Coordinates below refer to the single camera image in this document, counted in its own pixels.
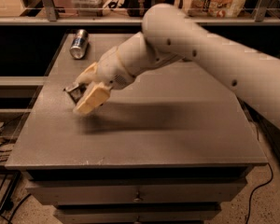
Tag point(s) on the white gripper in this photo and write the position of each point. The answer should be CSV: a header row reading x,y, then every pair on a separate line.
x,y
111,68

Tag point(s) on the rxbar chocolate bar wrapper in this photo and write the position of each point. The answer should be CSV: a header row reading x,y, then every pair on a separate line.
x,y
75,91

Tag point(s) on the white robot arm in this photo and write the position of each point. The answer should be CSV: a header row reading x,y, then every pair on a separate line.
x,y
167,36

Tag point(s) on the silver blue redbull can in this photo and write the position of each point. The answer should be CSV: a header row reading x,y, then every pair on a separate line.
x,y
79,44

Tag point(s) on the grey drawer cabinet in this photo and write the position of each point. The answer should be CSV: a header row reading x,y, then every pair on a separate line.
x,y
176,137

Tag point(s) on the printed snack bag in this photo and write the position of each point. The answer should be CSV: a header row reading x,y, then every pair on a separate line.
x,y
216,8

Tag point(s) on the grey metal shelf rail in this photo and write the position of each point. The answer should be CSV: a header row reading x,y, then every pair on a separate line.
x,y
48,15

